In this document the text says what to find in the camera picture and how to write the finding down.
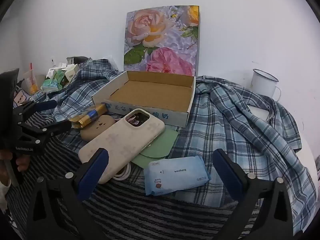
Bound white enamel mug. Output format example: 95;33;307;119
250;69;280;99

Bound plastic cup with red straw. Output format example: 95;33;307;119
23;62;38;95

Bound white charging cable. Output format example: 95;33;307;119
111;164;132;180

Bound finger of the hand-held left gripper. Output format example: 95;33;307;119
22;120;73;141
14;100;58;126

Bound blue wet wipes packet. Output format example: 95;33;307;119
143;155;212;197

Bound beige phone case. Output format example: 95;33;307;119
78;108;165;184

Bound light green pouch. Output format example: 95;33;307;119
131;127;178;169

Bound tan silicone pouch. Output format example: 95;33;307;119
80;115;116;142

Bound grey striped blanket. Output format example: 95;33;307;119
5;110;253;240

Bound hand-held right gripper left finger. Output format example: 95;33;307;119
26;148;110;240

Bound cartoon printed box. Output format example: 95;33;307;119
14;87;28;106

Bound person's white clothing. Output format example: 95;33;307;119
0;179;12;213

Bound light blue plaid shirt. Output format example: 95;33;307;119
172;76;317;233

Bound person's left hand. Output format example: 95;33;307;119
0;149;30;180

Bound dark blue plaid shirt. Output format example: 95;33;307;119
32;59;125;150

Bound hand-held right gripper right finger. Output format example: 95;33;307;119
212;149;295;240

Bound pile of small cartons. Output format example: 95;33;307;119
41;62;80;93

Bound cardboard box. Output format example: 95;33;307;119
92;70;196;128

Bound clear plastic bag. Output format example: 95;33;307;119
100;56;118;71

